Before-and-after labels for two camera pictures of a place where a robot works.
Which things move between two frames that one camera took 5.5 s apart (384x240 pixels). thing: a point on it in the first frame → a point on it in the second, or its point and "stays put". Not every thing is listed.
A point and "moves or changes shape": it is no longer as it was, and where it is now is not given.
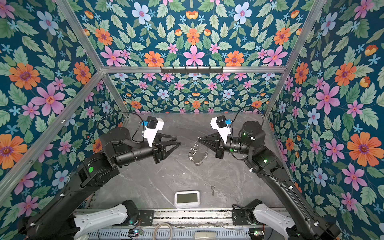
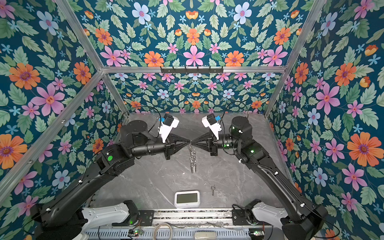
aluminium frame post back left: (86, 40) stays put
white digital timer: (187, 199) stays put
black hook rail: (192, 70) stays put
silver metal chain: (192, 151) moves or changes shape
